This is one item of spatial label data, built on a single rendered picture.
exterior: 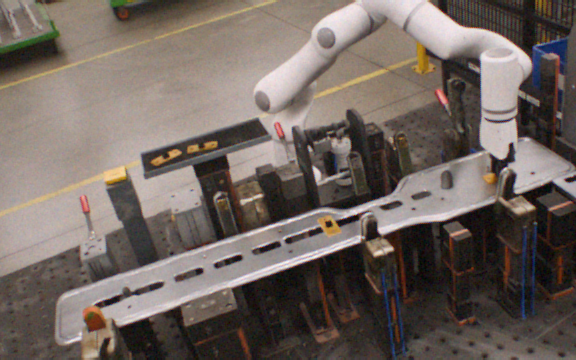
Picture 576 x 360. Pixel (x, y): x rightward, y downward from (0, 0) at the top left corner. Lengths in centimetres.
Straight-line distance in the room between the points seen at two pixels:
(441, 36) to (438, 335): 76
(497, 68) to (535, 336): 68
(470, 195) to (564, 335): 42
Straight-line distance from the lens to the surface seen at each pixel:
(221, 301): 139
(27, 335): 210
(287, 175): 166
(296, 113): 205
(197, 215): 159
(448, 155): 185
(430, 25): 155
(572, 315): 175
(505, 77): 150
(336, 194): 175
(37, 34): 752
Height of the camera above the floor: 193
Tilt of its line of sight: 32 degrees down
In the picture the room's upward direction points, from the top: 12 degrees counter-clockwise
